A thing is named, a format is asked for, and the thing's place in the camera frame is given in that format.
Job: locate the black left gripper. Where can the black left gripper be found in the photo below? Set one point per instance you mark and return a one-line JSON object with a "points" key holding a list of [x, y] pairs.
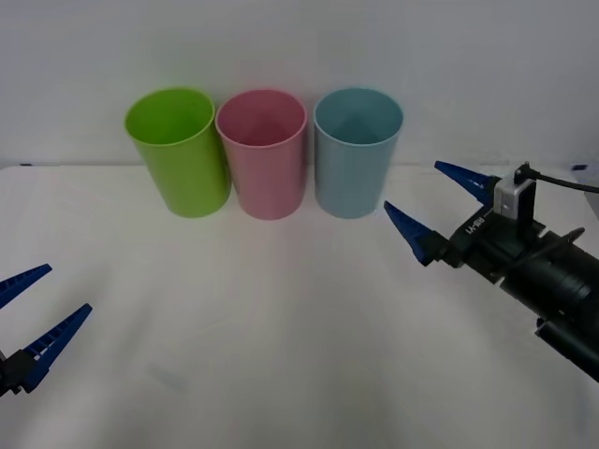
{"points": [[3, 374]]}

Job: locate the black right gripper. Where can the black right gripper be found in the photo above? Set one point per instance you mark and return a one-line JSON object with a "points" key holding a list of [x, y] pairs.
{"points": [[486, 243]]}

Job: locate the pale blue plastic bin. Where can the pale blue plastic bin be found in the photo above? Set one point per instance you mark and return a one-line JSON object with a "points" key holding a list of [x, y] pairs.
{"points": [[348, 182]]}

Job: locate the pink plastic bin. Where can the pink plastic bin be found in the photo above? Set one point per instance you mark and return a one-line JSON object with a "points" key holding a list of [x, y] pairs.
{"points": [[269, 182]]}

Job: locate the green plastic bin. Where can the green plastic bin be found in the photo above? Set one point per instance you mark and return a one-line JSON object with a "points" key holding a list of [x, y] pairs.
{"points": [[182, 178]]}

